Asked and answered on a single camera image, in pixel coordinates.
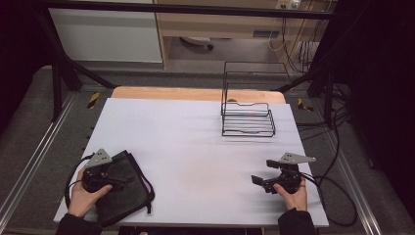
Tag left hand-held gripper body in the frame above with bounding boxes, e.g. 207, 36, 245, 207
81, 148, 114, 194

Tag white cabinet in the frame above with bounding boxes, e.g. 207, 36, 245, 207
48, 0, 163, 64

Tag person's right hand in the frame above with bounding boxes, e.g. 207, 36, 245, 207
273, 182, 308, 212

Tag wooden desk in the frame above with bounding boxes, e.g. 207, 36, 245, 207
153, 0, 337, 70

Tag black metal stand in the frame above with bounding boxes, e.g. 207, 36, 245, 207
275, 65, 347, 129
32, 6, 117, 122

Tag black metal frame bar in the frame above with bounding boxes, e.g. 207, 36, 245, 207
35, 0, 341, 21

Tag dark grey towel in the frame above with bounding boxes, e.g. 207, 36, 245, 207
94, 150, 156, 228

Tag aluminium floor rail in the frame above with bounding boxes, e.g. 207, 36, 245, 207
0, 92, 78, 223
326, 130, 384, 235

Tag person's left hand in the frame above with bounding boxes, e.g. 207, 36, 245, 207
67, 169, 114, 219

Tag black wire rack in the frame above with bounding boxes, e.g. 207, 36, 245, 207
220, 61, 292, 138

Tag office chair base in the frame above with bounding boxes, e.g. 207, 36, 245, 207
180, 36, 215, 51

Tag yellow black floor tape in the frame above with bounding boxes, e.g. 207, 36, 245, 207
297, 97, 315, 113
86, 91, 101, 110

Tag wooden table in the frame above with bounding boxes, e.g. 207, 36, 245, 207
111, 86, 288, 105

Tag hanging cables bundle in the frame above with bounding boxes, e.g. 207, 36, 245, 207
267, 16, 325, 74

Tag white board sheet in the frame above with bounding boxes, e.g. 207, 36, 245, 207
53, 97, 330, 228

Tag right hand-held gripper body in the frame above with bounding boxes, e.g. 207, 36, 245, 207
274, 152, 317, 195

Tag black floor cable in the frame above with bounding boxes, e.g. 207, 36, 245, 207
295, 84, 352, 184

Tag white power strip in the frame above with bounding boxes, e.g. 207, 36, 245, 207
275, 0, 301, 10

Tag right hand-held gripper black cable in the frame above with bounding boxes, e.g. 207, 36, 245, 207
301, 173, 358, 228

